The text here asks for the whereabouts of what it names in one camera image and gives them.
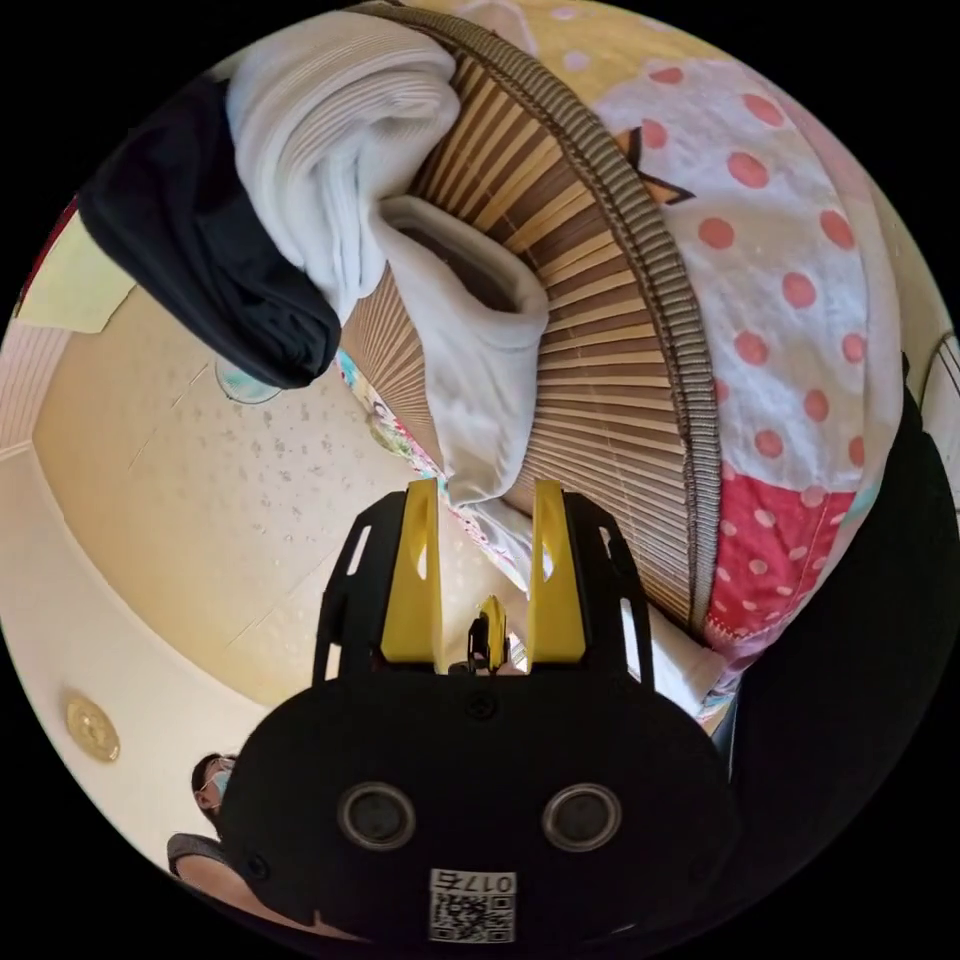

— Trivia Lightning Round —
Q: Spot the person's body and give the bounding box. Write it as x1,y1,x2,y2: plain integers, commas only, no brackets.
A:
166,374,960,948

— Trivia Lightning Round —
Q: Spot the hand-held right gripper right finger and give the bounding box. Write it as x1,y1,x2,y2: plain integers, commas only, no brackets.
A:
526,479,587,667

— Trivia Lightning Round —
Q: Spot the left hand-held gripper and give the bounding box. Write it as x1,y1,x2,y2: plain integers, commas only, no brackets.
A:
467,595,509,676

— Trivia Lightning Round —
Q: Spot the dark navy garment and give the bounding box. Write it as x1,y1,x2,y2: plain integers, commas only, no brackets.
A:
77,74,343,390

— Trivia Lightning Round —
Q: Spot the white long sleeve shirt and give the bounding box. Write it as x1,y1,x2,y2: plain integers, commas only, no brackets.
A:
224,29,551,513

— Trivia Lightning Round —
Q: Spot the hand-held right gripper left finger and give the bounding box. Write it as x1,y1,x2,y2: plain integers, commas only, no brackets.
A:
380,479,440,667

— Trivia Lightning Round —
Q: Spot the round golden ceiling lamp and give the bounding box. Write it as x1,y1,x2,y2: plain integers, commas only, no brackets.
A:
63,693,122,765

